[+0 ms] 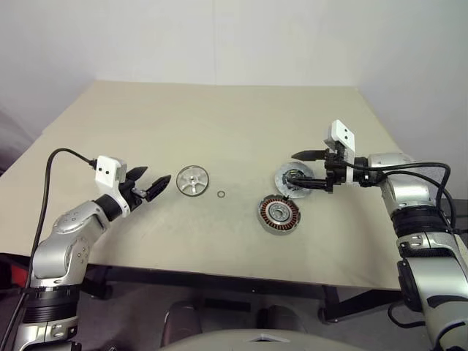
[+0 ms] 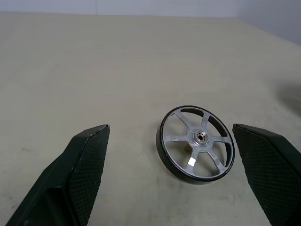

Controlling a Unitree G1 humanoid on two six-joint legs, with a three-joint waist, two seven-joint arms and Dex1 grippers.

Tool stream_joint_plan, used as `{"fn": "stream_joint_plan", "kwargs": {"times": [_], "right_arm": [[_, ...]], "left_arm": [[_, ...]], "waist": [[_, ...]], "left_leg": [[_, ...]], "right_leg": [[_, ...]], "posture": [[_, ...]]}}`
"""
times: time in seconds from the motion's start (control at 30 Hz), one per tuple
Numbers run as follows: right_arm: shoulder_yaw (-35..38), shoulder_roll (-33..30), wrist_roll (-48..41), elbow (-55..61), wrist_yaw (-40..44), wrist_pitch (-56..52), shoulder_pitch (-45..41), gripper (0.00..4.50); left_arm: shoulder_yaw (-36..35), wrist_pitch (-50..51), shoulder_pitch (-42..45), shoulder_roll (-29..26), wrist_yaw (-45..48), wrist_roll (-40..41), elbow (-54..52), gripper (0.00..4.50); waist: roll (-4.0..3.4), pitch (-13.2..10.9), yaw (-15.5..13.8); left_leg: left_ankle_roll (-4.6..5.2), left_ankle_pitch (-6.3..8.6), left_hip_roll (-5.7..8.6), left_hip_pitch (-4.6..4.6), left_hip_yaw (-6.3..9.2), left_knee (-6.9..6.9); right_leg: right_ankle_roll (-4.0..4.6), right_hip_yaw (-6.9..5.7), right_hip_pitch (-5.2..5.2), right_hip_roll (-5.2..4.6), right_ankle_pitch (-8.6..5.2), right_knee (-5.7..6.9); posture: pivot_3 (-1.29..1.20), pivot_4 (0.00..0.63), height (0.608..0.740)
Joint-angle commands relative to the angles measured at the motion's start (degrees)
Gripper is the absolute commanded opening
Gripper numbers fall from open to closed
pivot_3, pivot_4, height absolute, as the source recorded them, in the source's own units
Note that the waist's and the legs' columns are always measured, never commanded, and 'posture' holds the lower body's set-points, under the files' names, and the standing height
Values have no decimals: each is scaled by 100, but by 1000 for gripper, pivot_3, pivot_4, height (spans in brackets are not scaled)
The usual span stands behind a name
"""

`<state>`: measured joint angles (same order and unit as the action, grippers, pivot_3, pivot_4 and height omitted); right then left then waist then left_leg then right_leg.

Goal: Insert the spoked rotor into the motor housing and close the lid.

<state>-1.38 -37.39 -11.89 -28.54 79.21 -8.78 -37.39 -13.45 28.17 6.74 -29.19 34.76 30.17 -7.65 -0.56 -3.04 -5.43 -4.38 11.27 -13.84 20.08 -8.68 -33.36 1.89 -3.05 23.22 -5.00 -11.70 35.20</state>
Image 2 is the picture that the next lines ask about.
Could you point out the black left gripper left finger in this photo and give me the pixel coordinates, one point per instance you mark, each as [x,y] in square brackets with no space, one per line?
[70,179]

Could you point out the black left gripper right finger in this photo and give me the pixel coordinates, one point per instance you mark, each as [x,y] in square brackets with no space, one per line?
[270,169]

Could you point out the black rotor wheel silver spokes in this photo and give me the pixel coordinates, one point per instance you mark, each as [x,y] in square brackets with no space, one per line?
[200,139]

